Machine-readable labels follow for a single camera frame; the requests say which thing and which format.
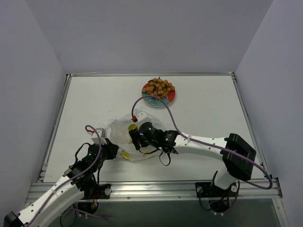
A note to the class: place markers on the aluminium front rail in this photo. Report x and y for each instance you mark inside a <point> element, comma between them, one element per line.
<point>179,191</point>

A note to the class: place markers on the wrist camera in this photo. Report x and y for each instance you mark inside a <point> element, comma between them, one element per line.
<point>99,137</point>
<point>140,116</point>

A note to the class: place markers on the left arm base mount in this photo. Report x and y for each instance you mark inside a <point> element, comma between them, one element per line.
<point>92,195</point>

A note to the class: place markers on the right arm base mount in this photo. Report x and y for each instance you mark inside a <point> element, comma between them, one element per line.
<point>215,199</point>

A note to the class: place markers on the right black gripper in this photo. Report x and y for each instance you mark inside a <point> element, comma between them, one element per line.
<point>136,138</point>

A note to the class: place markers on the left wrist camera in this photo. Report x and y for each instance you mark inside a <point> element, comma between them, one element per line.
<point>99,137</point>

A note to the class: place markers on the fake longan fruit bunch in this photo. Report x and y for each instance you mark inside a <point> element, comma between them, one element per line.
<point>161,88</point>

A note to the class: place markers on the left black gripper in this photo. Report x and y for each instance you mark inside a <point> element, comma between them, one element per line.
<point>111,148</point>

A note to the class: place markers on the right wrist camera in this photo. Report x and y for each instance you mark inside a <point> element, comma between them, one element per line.
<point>140,116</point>

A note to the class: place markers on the fake yellow green mango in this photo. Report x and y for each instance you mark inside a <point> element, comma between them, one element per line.
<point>132,127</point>

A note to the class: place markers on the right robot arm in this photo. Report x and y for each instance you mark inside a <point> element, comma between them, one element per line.
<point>236,154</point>

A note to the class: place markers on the red floral plate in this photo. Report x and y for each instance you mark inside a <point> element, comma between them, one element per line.
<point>155,101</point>

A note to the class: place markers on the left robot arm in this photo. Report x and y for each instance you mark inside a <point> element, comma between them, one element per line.
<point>80,181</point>

